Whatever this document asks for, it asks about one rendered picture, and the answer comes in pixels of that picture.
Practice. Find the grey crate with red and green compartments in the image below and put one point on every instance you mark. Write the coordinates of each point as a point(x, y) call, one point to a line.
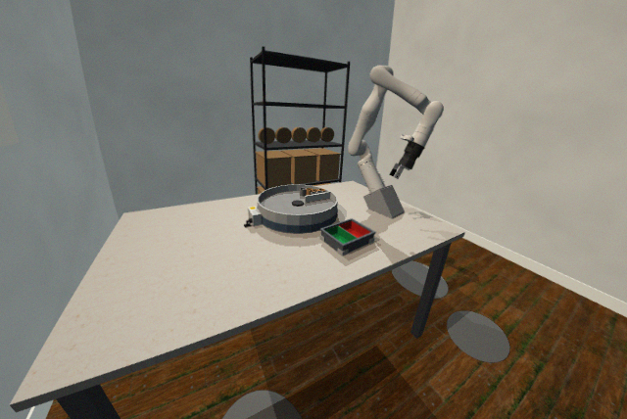
point(346, 236)

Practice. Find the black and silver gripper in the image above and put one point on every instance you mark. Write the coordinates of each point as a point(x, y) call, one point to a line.
point(413, 151)

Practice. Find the grey round turntable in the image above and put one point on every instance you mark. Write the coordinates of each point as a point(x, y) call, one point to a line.
point(282, 209)

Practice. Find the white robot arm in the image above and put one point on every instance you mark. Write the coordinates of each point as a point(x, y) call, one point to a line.
point(383, 79)

